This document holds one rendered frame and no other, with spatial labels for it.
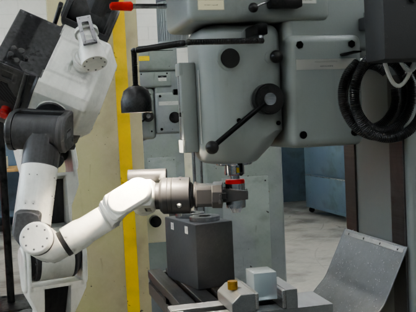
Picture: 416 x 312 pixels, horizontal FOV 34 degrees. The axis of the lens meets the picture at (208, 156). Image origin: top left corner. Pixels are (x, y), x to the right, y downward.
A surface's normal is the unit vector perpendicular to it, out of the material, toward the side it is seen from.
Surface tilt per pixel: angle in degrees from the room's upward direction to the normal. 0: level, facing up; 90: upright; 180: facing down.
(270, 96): 90
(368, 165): 90
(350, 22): 90
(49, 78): 59
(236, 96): 90
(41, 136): 70
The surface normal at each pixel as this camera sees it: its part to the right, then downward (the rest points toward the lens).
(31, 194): -0.02, -0.29
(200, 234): 0.45, 0.03
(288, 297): 0.24, 0.04
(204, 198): -0.04, 0.06
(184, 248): -0.89, 0.07
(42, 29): 0.38, -0.50
